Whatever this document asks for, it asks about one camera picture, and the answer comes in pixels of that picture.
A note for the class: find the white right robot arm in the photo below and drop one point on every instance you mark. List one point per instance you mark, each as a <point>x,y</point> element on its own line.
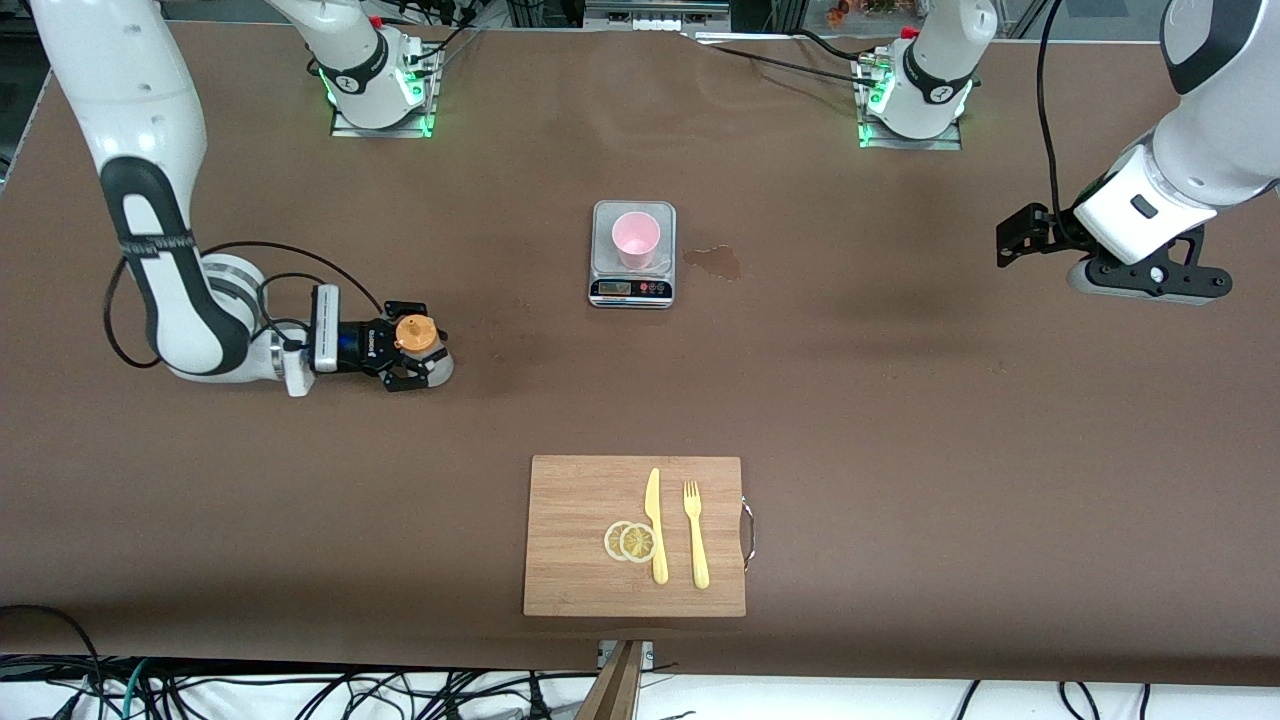
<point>130,100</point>

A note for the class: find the silver digital kitchen scale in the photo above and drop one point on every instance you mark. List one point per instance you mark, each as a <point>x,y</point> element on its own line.
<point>632,290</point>

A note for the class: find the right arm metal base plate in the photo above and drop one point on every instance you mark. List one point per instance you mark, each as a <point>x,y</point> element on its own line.
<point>380,133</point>

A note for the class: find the yellow plastic fork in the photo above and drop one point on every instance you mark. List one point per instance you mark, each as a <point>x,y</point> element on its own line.
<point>699,560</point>

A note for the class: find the lemon slice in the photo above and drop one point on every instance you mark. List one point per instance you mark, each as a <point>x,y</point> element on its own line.
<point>611,541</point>
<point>638,543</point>

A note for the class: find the yellow plastic knife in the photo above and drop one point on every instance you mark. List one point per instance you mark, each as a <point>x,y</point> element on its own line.
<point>657,550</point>

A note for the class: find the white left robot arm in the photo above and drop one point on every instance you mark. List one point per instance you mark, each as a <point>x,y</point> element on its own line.
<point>1225,120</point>

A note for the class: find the bamboo cutting board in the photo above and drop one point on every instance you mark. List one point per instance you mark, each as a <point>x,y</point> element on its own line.
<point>570,540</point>

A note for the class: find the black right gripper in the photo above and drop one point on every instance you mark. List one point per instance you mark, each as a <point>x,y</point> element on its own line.
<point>362,346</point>

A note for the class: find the wooden post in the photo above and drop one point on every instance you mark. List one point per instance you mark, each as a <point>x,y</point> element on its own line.
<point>615,690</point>

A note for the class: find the grey aluminium frame bar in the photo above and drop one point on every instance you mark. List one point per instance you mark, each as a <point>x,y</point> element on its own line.
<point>650,8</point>

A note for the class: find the pink plastic cup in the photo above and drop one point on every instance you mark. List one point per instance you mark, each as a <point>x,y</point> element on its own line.
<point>636,240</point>

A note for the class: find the small metal bracket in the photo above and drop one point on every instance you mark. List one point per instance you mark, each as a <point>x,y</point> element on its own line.
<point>648,655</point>

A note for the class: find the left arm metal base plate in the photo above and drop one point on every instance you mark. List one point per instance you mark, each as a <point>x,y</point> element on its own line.
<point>910,144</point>

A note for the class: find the sauce bottle with orange cap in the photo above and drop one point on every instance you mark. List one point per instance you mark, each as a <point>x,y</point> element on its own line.
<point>415,333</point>

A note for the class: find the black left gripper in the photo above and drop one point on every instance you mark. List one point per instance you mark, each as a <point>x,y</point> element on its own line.
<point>1052,231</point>

